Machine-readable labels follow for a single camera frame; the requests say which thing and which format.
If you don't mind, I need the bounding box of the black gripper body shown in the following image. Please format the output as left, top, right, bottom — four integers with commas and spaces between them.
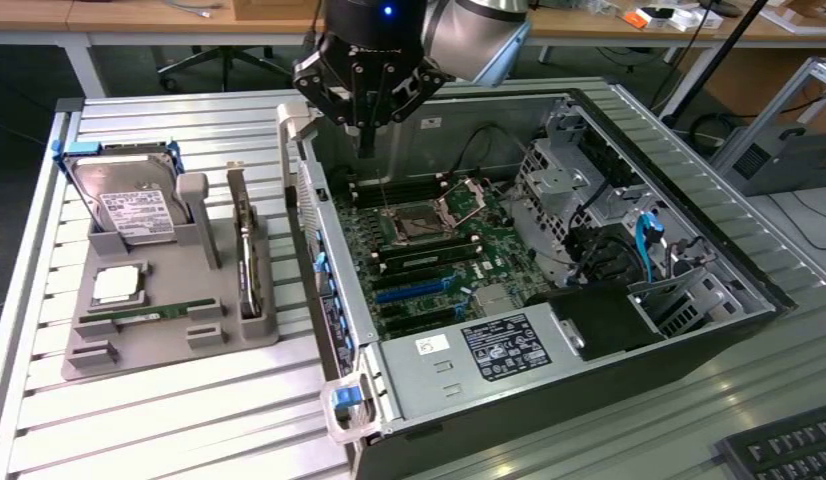
316, 0, 432, 76

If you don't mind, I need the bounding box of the graphics card with metal bracket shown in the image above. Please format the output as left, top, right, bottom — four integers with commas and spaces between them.
224, 160, 268, 321

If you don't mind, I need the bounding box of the black office chair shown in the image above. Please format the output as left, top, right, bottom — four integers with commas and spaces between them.
156, 44, 298, 93

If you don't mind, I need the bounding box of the brown cardboard box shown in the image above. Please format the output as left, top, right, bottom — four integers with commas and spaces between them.
230, 0, 324, 22

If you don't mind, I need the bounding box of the black RAM slot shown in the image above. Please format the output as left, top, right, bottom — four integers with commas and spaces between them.
352, 188, 448, 209
372, 233, 472, 255
349, 177, 444, 197

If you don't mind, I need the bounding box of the metal socket cover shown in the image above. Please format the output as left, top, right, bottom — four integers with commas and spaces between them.
434, 178, 497, 226

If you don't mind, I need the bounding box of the CPU socket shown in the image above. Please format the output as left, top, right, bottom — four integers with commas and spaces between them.
381, 202, 446, 246

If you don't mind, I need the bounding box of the silver drive cage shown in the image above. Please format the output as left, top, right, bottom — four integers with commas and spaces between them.
515, 137, 653, 261

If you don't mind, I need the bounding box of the black RAM stick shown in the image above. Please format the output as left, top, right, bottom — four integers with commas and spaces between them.
377, 243, 481, 275

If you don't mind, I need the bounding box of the green motherboard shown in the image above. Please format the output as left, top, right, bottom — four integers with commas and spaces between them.
330, 172, 564, 342

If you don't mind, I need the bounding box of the orange white box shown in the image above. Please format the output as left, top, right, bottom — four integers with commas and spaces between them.
621, 7, 673, 31

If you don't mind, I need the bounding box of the hard disk with blue carrier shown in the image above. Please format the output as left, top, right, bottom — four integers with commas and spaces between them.
50, 141, 192, 246

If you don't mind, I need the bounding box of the black expansion slot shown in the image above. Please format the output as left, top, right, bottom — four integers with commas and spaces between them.
382, 307, 458, 337
369, 267, 450, 292

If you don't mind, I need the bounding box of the silver chipset heatsink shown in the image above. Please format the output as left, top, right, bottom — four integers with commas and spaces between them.
475, 287, 517, 316

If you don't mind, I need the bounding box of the gray parts rack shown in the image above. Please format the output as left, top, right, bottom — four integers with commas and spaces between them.
60, 172, 280, 382

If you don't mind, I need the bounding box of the wooden desk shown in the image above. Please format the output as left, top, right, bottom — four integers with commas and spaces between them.
525, 0, 826, 119
0, 0, 330, 99

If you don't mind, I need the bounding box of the black tripod pole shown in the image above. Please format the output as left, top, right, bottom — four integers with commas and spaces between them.
661, 0, 771, 126

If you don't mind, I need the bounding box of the silver CPU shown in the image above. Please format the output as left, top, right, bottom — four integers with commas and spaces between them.
90, 267, 146, 304

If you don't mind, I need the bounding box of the green RAM stick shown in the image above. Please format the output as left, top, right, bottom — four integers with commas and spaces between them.
78, 298, 217, 325

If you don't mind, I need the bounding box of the black fan shroud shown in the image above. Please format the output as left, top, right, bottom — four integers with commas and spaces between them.
523, 279, 668, 363

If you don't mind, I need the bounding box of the gray computer box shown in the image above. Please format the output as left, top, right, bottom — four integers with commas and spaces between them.
708, 124, 826, 197

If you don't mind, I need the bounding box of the gray power supply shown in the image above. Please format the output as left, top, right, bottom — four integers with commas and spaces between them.
377, 303, 587, 422

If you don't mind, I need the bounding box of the open black PC case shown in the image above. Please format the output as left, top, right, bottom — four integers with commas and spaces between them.
276, 88, 797, 480

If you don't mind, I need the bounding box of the black keyboard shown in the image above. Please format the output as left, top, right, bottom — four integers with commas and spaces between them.
713, 402, 826, 480

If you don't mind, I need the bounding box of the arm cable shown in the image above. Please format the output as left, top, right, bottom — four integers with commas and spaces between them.
302, 0, 321, 54

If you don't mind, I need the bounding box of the black wire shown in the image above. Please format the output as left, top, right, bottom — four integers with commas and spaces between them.
454, 124, 527, 174

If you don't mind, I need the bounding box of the blue wire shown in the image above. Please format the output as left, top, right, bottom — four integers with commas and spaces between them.
635, 210, 664, 284

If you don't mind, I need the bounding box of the aluminium frame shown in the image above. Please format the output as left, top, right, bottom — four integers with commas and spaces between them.
744, 56, 826, 146

